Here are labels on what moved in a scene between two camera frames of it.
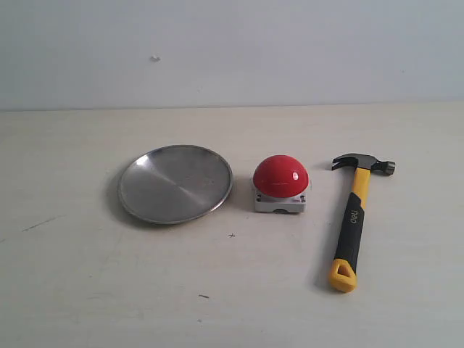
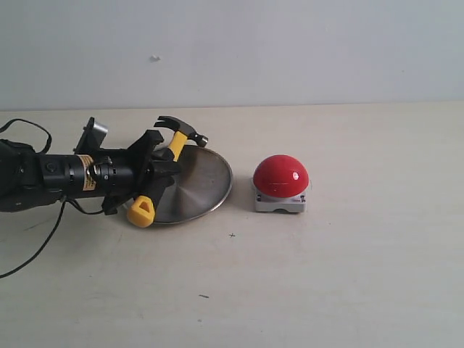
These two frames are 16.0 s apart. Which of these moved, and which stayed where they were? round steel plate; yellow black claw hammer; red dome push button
Moved: yellow black claw hammer
Stayed: round steel plate; red dome push button
